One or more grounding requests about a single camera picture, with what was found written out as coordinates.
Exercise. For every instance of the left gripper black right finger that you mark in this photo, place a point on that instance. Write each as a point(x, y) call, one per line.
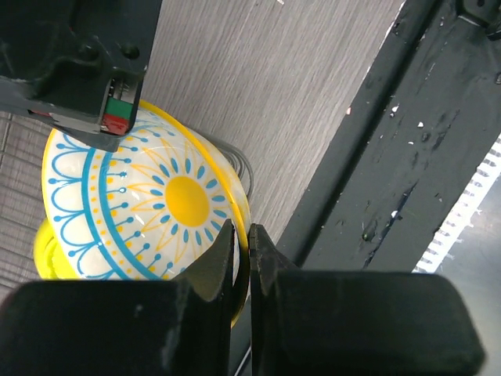
point(355, 323)

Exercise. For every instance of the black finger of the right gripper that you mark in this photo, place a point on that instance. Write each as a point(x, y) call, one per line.
point(77, 66)

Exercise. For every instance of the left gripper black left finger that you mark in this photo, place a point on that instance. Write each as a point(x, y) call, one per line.
point(117, 327)

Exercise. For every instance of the black wire dish rack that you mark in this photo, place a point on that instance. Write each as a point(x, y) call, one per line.
point(22, 208)

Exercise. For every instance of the white bowl with yellow pattern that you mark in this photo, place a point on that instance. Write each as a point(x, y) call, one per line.
point(148, 210)

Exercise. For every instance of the yellow-green bowl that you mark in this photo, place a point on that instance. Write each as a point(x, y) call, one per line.
point(49, 259)

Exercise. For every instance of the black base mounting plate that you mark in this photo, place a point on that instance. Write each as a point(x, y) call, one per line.
point(424, 118)

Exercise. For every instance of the white slotted cable duct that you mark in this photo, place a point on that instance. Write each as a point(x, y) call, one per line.
point(459, 217)

